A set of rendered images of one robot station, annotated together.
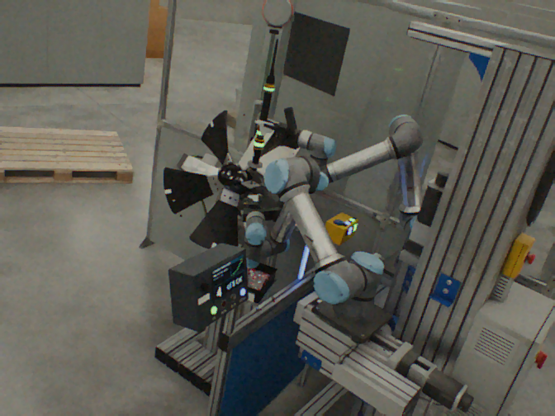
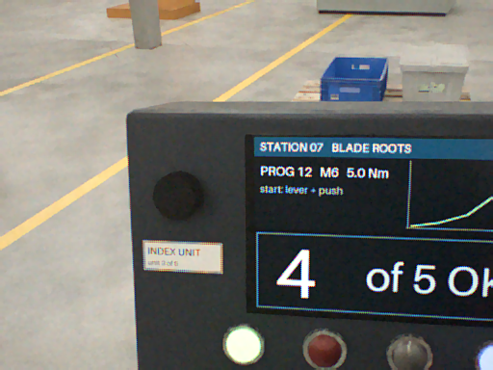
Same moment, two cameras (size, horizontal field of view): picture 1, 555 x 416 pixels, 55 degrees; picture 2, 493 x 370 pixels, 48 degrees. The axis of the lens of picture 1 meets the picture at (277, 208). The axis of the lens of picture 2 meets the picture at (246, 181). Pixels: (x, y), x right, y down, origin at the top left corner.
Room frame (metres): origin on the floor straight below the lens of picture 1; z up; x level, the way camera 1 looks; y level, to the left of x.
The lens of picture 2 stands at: (1.29, -0.12, 1.36)
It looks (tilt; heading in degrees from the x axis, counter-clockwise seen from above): 26 degrees down; 70
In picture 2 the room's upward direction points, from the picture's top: 3 degrees counter-clockwise
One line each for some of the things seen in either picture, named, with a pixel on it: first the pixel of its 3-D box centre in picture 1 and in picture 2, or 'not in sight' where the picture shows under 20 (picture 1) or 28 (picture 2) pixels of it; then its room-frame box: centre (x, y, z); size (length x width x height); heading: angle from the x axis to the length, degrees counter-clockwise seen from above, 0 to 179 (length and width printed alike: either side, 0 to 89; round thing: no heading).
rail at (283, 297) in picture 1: (288, 295); not in sight; (1.98, -0.13, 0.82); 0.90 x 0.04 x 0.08; 151
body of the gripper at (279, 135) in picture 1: (287, 135); not in sight; (2.21, 0.02, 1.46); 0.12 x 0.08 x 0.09; 71
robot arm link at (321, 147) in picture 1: (321, 145); not in sight; (2.16, -0.13, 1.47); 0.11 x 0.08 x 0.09; 71
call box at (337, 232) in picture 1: (340, 229); not in sight; (2.33, -0.32, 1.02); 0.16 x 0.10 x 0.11; 151
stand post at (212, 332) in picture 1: (220, 294); not in sight; (2.40, 0.21, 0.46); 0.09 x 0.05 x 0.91; 61
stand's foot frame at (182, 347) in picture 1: (220, 346); not in sight; (2.49, 0.16, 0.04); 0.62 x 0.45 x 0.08; 151
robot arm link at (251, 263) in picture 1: (254, 251); not in sight; (1.86, 0.05, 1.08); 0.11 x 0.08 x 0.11; 137
